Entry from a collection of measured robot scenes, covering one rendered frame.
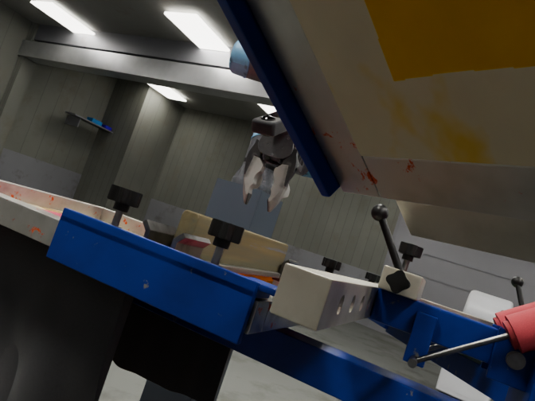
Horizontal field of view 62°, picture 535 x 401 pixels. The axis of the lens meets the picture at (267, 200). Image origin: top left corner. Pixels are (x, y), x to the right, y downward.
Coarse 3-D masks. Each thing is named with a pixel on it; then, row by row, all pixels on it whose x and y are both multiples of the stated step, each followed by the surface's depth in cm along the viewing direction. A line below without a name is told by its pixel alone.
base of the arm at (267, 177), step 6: (240, 168) 153; (270, 168) 152; (240, 174) 151; (264, 174) 151; (270, 174) 152; (234, 180) 152; (240, 180) 150; (264, 180) 150; (270, 180) 152; (264, 186) 150; (270, 186) 152; (270, 192) 152
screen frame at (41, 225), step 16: (0, 192) 99; (16, 192) 103; (32, 192) 106; (0, 208) 66; (16, 208) 65; (32, 208) 64; (80, 208) 121; (96, 208) 126; (16, 224) 64; (32, 224) 63; (48, 224) 62; (128, 224) 124; (48, 240) 61; (256, 304) 49; (256, 320) 49; (272, 320) 54; (288, 320) 60
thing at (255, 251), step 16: (192, 224) 64; (208, 224) 66; (240, 240) 78; (256, 240) 84; (272, 240) 91; (208, 256) 69; (224, 256) 74; (240, 256) 79; (256, 256) 86; (272, 256) 93
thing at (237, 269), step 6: (222, 264) 72; (228, 264) 76; (234, 270) 76; (240, 270) 78; (246, 270) 80; (252, 270) 83; (258, 270) 86; (264, 276) 89; (270, 276) 92; (276, 276) 95
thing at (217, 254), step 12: (120, 192) 58; (132, 192) 58; (120, 204) 59; (132, 204) 58; (120, 216) 59; (216, 228) 52; (228, 228) 51; (240, 228) 52; (216, 240) 52; (228, 240) 52; (216, 252) 53; (216, 264) 53; (324, 264) 103; (336, 264) 102
